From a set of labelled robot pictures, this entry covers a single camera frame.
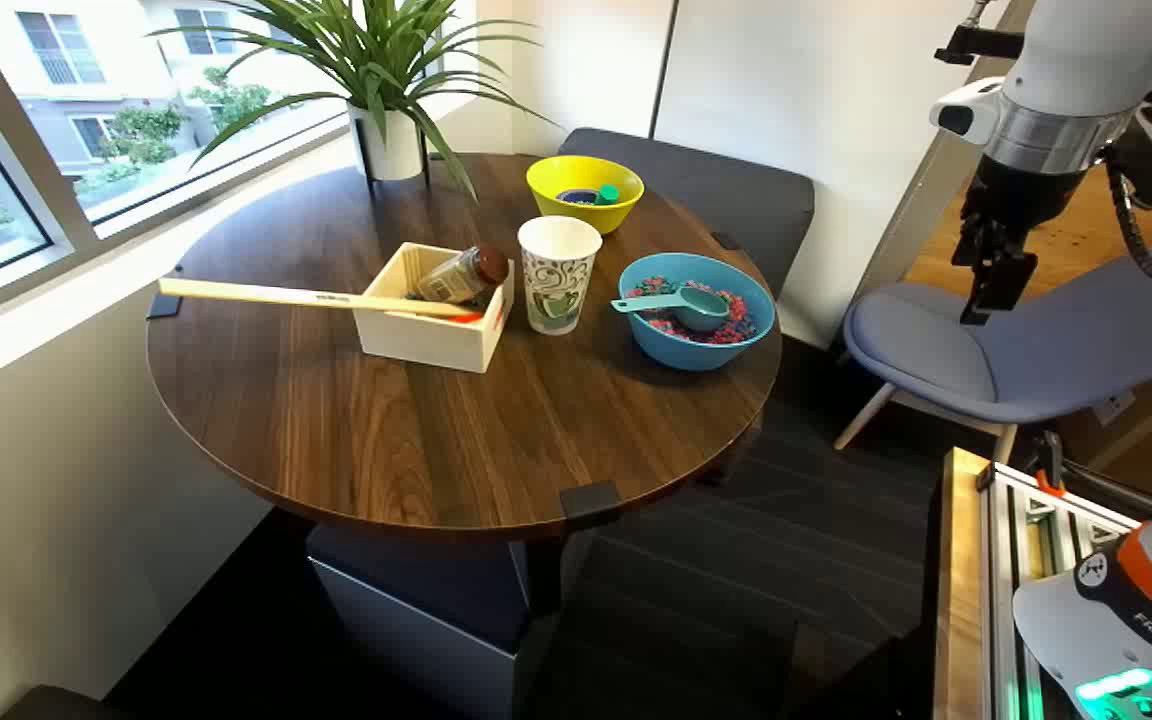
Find grey box under table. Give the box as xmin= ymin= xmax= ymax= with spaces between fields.
xmin=303 ymin=516 xmax=535 ymax=720

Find blue-grey chair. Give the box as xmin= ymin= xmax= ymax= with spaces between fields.
xmin=828 ymin=254 xmax=1152 ymax=465

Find patterned white paper cup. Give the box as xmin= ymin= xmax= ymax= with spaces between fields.
xmin=512 ymin=214 xmax=610 ymax=341

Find dark grey sofa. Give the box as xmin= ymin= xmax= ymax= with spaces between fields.
xmin=556 ymin=125 xmax=820 ymax=305

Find black plant stand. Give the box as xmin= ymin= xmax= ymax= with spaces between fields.
xmin=354 ymin=115 xmax=435 ymax=194

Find grey framed window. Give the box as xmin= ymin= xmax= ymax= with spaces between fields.
xmin=0 ymin=0 xmax=355 ymax=329

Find light wooden board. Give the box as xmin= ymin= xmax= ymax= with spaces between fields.
xmin=934 ymin=443 xmax=999 ymax=720

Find brown round toy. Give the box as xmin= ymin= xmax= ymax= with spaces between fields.
xmin=468 ymin=239 xmax=512 ymax=290

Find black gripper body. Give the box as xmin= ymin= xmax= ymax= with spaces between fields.
xmin=952 ymin=158 xmax=1088 ymax=277

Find yellow bowl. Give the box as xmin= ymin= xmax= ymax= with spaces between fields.
xmin=526 ymin=153 xmax=647 ymax=239

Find teal plastic scoop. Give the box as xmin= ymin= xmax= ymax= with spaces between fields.
xmin=610 ymin=277 xmax=737 ymax=341

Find blue bowl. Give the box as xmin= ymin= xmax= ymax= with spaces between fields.
xmin=613 ymin=247 xmax=782 ymax=376

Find green leafy plant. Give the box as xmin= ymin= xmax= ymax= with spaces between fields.
xmin=152 ymin=0 xmax=559 ymax=199

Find colourful cereal pieces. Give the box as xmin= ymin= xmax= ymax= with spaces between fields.
xmin=628 ymin=273 xmax=762 ymax=348

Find beige wooden toy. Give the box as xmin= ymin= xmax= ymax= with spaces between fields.
xmin=411 ymin=247 xmax=497 ymax=310

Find aluminium frame rails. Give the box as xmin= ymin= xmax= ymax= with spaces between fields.
xmin=979 ymin=457 xmax=1148 ymax=720

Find white wooden box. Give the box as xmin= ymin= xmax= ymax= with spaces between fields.
xmin=354 ymin=237 xmax=522 ymax=376

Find white plant pot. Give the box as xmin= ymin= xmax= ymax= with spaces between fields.
xmin=347 ymin=103 xmax=427 ymax=190

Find black mounting bar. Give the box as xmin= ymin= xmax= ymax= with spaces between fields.
xmin=934 ymin=22 xmax=1028 ymax=70

